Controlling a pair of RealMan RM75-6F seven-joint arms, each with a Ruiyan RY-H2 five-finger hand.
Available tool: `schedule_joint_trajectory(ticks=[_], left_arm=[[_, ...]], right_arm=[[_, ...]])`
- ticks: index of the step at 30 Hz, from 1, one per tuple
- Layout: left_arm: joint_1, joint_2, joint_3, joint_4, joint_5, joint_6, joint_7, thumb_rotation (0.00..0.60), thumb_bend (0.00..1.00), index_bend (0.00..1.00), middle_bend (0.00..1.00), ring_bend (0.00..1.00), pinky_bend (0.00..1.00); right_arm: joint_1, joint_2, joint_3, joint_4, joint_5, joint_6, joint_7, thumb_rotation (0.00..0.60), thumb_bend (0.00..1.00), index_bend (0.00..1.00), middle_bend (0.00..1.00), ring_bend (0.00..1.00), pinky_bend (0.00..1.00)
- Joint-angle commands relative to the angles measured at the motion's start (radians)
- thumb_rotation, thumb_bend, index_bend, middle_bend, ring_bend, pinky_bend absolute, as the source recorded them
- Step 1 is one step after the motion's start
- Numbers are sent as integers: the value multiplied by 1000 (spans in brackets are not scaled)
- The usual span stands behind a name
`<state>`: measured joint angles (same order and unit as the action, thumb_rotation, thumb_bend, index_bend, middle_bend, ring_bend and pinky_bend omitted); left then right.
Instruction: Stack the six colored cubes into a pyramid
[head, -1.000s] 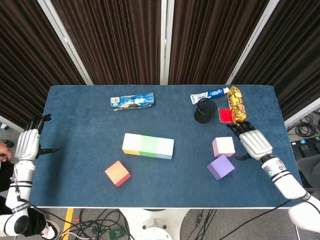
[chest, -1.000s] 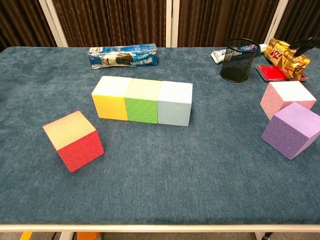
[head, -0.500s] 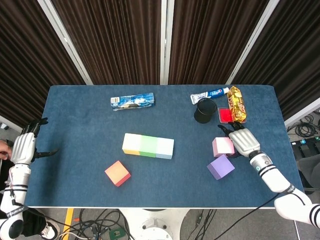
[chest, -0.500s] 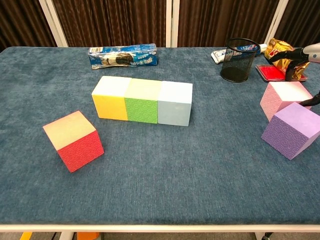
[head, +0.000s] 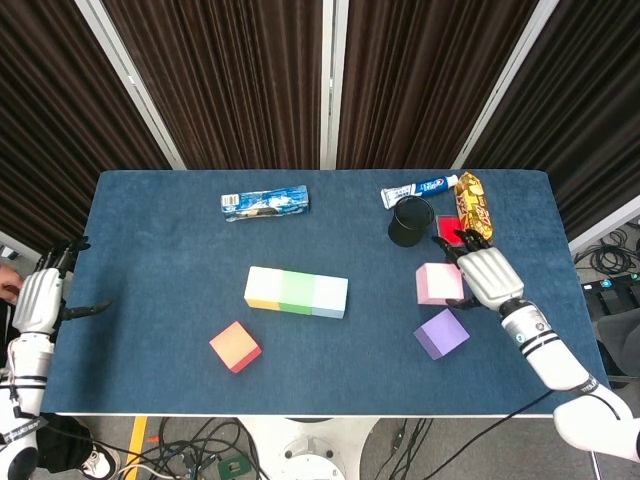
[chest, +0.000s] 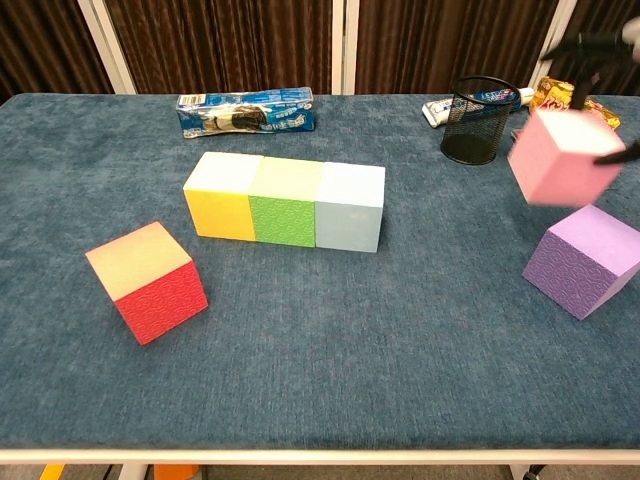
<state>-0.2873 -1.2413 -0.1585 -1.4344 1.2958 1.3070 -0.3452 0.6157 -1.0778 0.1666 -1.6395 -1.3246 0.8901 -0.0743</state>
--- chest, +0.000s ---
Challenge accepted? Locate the green foam cube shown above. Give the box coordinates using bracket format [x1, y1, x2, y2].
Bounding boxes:
[248, 156, 325, 249]

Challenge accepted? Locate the purple foam cube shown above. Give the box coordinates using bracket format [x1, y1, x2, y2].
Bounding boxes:
[521, 203, 640, 322]

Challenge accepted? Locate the orange object under table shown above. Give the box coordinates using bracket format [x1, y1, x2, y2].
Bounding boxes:
[153, 463, 201, 480]

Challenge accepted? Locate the pink foam cube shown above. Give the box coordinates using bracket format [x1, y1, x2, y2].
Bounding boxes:
[507, 108, 627, 207]

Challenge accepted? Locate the white blue toothpaste tube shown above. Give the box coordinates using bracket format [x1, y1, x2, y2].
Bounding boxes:
[421, 85, 536, 130]

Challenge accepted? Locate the white partition post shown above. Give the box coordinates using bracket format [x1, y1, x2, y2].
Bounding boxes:
[528, 0, 579, 90]
[331, 0, 360, 96]
[77, 0, 137, 95]

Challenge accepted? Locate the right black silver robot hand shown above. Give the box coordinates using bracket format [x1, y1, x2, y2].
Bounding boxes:
[542, 17, 640, 166]

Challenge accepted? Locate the red foam cube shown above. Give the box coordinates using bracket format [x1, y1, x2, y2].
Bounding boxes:
[84, 223, 210, 346]

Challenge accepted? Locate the dark brown pleated curtain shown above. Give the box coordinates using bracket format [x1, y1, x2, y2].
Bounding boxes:
[354, 0, 559, 95]
[104, 0, 335, 95]
[549, 0, 640, 96]
[0, 0, 114, 96]

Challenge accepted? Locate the light blue foam cube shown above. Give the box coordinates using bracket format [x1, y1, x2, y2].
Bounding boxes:
[313, 161, 386, 254]

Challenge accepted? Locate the blue cookie package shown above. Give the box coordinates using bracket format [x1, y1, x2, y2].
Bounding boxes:
[175, 86, 317, 140]

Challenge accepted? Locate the black mesh pen cup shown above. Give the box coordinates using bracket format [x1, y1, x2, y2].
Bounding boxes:
[439, 75, 522, 166]

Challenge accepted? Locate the yellow foam cube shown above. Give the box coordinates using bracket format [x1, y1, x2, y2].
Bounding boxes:
[182, 151, 265, 242]

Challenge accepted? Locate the gold snack package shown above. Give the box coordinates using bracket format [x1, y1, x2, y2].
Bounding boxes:
[529, 75, 622, 130]

